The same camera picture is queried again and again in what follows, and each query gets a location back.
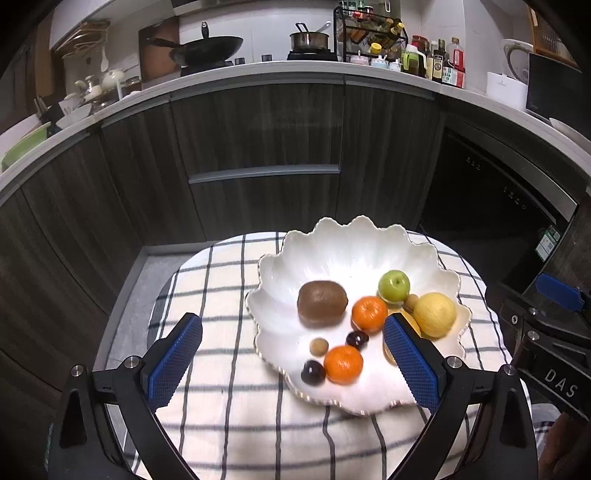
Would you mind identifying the white plate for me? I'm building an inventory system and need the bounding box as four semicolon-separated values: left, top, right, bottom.
549;117;591;153

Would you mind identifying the black wok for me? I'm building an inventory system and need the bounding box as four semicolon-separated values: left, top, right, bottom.
145;22;244;70

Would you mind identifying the red label bottle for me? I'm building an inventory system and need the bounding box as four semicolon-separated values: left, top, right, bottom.
445;38;466;89

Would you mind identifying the green energy label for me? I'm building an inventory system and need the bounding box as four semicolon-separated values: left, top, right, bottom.
536;224;561;259

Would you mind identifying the black induction cooktop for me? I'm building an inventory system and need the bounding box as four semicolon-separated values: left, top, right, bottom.
286;48;340;62

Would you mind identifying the grey plaid cloth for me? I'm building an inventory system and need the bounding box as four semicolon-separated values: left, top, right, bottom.
531;404;557;462

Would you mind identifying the wooden wall rack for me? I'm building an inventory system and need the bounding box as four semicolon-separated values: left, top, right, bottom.
55;21;112;56

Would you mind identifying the black microwave oven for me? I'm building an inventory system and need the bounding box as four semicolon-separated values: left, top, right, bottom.
526;53;591;121

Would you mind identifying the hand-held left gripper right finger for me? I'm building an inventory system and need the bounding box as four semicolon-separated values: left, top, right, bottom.
383;313;541;480

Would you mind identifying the yellow lemon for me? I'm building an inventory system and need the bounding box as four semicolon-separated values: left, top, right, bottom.
413;292;458;339

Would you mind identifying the orange tangerine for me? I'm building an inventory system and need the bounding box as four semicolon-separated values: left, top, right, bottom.
351;296;389;333
323;345;364;386

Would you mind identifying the white box appliance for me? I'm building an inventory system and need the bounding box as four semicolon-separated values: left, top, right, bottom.
486;71;529;110

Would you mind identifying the yellow mango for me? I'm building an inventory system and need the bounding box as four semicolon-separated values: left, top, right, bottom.
383;310;423;366

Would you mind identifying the black wire spice rack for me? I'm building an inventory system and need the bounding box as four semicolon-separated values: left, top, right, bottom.
335;0;409;63

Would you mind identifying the dark sauce bottle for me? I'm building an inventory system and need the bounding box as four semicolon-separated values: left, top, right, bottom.
431;39;448;83

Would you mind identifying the black dishwasher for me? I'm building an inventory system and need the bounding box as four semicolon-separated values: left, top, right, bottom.
418;129;580;296

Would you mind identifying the white scalloped bowl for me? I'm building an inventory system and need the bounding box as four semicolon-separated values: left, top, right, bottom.
245;217;472;418

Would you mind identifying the brown cutting board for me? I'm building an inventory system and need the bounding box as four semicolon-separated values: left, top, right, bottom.
139;21;181;81

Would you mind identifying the white dish bowl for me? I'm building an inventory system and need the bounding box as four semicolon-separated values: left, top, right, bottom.
55;104;93;130

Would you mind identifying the white plaid blanket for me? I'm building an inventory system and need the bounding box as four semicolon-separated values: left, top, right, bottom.
124;231;532;480

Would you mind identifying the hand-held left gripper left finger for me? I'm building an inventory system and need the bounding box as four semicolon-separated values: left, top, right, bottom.
46;313;203;480

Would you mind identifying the steel saucepan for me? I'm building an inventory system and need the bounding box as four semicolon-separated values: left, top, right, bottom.
290;21;332;51

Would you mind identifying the dark wood kitchen cabinet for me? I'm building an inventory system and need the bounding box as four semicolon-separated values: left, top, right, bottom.
0;69;591;416

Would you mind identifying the green apple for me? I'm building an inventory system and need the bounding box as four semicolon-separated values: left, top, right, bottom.
378;270;411;303

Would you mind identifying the green oil jug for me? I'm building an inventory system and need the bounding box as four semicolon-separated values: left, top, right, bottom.
400;45;428;77

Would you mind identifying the white rice cooker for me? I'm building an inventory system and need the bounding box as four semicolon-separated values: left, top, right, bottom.
501;39;536;86

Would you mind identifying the green plate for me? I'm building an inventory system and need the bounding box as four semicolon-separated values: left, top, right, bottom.
0;122;51;169

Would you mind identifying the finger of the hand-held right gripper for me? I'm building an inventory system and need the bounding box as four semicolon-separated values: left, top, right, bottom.
536;273;591;315
487;284;591;352

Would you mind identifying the brown kiwi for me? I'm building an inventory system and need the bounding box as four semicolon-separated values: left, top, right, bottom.
297;281;349;328

